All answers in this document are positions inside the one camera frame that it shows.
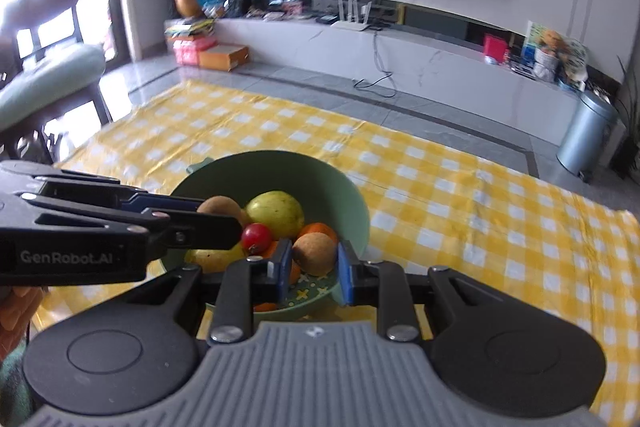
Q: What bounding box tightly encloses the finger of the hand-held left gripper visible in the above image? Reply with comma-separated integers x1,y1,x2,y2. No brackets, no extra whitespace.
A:
19,192,244,253
34,176,206,214

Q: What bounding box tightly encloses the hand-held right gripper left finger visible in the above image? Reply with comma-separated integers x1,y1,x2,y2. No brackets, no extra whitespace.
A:
117,238,296,345

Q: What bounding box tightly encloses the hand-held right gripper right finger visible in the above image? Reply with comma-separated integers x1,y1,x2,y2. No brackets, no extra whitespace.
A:
336,239,506,342

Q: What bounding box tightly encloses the brown kiwi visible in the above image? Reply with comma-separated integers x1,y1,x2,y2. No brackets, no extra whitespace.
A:
292,232,338,278
196,196,248,228

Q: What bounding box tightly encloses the small red tomato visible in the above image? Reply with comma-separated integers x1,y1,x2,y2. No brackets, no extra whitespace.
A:
241,223,274,254

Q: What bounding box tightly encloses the green colander bowl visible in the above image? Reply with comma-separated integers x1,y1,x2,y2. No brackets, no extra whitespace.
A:
162,150,371,322

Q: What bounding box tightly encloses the person's left hand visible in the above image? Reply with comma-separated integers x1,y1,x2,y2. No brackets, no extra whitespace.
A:
0,285,49,348

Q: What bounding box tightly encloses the yellow checked tablecloth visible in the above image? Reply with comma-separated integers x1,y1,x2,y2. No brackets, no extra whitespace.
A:
32,79,640,427

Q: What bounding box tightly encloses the green striped clothing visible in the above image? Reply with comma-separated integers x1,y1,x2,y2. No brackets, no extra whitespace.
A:
0,342,36,427

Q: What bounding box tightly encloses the pink box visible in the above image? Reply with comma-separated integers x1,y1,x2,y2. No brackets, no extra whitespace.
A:
173,38,218,66

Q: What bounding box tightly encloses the orange cardboard box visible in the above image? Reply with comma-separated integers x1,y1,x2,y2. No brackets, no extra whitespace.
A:
198,44,249,72

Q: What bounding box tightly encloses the pale green seat cushion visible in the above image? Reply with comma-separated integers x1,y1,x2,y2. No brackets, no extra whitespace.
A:
0,44,106,130

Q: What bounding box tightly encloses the stack of magazines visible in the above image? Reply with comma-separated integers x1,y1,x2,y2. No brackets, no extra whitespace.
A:
165,19,217,42

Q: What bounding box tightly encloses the white marble television cabinet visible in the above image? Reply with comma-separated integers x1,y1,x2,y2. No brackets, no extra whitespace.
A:
215,0,626,148

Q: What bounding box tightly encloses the white router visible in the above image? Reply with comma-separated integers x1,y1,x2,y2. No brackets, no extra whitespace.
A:
331,0,373,31

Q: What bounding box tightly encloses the red box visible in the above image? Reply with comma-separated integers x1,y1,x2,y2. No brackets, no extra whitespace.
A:
483,33,507,65

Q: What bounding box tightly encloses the silver pedal trash can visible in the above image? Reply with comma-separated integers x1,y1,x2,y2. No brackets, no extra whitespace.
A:
556,90,619,182

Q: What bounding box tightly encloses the teddy bear in wrapped pot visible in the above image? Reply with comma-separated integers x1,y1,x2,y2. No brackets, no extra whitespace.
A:
535,31,561,82

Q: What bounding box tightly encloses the colourful picture board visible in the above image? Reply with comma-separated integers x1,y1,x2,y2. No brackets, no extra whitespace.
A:
525,21,588,82

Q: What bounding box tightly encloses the black cable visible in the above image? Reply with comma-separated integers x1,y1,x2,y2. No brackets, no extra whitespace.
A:
353,32,396,98

